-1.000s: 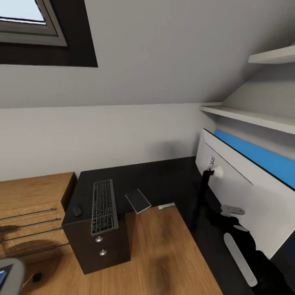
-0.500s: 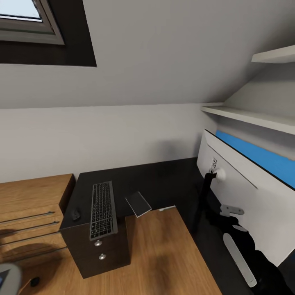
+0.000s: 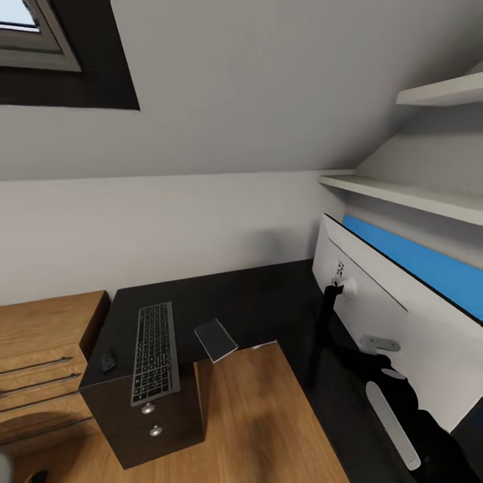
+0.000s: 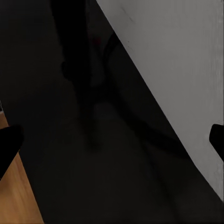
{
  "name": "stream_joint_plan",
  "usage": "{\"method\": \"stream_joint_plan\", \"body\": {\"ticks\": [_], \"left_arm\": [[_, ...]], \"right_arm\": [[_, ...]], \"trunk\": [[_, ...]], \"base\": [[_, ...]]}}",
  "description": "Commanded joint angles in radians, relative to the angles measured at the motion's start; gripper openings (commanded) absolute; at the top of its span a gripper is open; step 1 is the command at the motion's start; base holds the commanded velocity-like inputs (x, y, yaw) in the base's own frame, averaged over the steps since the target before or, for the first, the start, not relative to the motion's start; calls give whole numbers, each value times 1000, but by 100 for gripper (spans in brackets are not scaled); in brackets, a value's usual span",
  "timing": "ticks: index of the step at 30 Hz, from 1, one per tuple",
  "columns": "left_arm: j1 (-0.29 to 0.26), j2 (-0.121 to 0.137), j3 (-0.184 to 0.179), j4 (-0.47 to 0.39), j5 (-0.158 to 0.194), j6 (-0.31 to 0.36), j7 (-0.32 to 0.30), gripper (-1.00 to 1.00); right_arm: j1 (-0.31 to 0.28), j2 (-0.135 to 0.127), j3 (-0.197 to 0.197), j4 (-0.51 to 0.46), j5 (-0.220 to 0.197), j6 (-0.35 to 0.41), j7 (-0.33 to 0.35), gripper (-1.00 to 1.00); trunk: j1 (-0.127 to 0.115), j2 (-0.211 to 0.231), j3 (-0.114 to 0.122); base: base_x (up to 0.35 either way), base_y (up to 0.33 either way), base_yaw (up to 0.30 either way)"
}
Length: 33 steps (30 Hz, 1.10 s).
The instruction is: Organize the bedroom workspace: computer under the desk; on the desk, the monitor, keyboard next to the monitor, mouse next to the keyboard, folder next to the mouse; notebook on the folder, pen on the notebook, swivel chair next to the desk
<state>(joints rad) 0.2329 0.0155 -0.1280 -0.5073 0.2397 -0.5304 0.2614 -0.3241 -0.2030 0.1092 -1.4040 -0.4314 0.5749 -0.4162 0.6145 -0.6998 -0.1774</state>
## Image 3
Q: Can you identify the notebook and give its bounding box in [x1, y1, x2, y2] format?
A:
[194, 319, 237, 363]

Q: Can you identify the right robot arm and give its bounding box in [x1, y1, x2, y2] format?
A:
[335, 335, 483, 483]

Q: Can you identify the swivel chair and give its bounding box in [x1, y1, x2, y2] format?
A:
[0, 450, 47, 483]

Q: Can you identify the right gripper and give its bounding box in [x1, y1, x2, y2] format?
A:
[335, 344, 390, 378]

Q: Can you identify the monitor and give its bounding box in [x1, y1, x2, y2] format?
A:
[312, 213, 483, 436]

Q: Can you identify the keyboard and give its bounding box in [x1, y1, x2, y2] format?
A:
[131, 301, 180, 407]

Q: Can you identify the mouse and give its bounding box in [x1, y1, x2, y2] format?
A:
[98, 352, 117, 372]

